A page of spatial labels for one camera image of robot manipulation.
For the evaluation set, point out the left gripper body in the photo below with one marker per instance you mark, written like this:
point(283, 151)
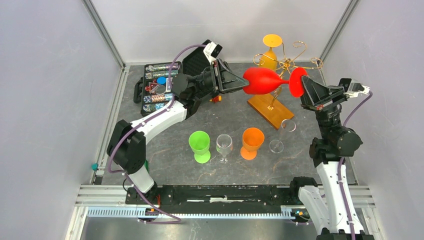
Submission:
point(218, 77)

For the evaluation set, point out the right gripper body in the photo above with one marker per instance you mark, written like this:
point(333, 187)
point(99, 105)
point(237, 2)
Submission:
point(325, 100)

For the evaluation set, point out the red wine glass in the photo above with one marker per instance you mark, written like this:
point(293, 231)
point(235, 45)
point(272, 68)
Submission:
point(264, 81)

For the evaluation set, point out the yellow wine glass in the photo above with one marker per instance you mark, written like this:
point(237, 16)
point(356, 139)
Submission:
point(269, 59)

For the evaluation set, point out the orange wine glass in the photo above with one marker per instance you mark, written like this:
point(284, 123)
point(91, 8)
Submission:
point(252, 140)

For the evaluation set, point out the clear flute wine glass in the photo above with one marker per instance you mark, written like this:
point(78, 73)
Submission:
point(285, 133)

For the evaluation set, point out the clear round wine glass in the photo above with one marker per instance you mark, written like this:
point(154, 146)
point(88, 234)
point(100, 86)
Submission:
point(224, 146)

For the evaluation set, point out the green wine glass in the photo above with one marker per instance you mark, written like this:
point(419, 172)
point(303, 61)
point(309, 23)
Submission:
point(199, 142)

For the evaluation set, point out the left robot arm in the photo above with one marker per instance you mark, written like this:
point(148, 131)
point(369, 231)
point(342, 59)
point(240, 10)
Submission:
point(128, 143)

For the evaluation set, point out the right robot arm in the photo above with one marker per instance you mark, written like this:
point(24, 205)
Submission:
point(333, 213)

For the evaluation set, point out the red yellow small toy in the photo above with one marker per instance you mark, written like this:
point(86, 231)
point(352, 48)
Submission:
point(216, 99)

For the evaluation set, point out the blue round chip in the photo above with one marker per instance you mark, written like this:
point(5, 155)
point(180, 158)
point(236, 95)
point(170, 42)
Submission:
point(161, 80)

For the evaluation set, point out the clear dealer button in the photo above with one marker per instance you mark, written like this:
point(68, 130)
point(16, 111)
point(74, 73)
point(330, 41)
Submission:
point(160, 89)

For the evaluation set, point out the black poker chip case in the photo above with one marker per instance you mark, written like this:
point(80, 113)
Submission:
point(193, 64)

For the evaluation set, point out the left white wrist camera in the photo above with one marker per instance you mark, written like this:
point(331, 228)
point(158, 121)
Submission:
point(211, 51)

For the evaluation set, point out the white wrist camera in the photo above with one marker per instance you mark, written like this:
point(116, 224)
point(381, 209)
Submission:
point(211, 51)
point(352, 88)

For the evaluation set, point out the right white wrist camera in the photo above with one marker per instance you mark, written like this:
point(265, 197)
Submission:
point(352, 88)

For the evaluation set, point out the gold wire glass rack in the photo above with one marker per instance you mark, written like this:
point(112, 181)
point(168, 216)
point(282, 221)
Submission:
point(267, 106)

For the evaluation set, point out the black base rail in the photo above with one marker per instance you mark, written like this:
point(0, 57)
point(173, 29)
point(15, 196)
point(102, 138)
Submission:
point(222, 199)

